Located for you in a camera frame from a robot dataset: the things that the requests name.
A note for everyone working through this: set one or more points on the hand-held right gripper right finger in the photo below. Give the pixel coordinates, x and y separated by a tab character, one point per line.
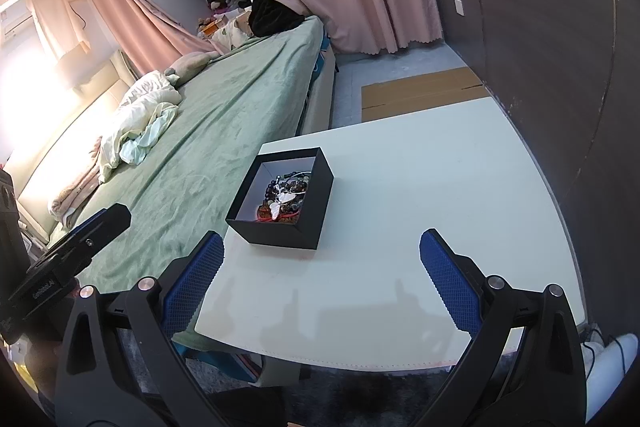
450	287

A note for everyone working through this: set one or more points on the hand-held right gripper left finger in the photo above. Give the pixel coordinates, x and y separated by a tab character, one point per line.
195	282

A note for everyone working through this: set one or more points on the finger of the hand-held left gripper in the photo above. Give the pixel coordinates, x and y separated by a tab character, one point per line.
102	224

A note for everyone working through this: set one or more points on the black jewelry box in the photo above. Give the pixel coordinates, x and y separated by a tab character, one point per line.
280	234

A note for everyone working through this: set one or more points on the thin silver hoop bangle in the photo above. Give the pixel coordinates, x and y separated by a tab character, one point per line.
295	174

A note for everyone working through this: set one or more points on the pink folded blanket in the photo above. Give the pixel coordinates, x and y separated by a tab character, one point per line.
75	192

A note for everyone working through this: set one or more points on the beige padded headboard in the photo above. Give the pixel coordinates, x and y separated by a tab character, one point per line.
65	127

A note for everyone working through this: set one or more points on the cream crumpled quilt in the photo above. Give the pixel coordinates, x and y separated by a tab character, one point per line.
140	112

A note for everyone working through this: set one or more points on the bed with green sheet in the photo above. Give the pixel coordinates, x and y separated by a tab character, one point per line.
215	117

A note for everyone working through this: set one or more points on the grey pillow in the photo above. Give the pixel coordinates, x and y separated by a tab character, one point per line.
187	63

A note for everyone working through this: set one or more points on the white rounded object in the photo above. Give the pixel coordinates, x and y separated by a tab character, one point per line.
615	367

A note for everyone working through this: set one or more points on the flat brown cardboard sheet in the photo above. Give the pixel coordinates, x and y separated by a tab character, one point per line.
425	89

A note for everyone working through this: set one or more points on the hanging beige cloth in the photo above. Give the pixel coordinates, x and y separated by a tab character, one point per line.
55	22

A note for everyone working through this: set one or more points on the pink window curtain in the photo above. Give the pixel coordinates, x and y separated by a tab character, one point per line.
130	7

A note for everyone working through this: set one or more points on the white air conditioner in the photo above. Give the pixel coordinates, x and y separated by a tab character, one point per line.
15	22

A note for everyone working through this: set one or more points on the beige bed base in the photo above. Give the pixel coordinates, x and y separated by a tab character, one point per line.
320	97

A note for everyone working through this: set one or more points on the clutter of toys and boxes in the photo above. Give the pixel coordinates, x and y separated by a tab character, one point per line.
222	29

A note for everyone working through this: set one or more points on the black cloth bundle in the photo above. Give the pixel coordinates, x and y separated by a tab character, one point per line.
275	17

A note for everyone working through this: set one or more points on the white wall switch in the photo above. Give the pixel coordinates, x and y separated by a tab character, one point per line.
459	7

